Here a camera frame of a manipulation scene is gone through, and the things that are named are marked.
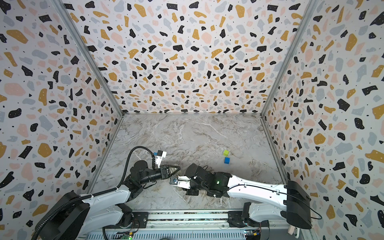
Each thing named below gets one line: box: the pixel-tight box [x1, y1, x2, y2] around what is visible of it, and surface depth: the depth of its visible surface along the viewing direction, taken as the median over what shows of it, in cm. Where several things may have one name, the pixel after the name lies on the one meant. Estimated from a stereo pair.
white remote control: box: [169, 176, 179, 185], surface depth 61 cm
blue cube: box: [224, 157, 231, 165], surface depth 97 cm
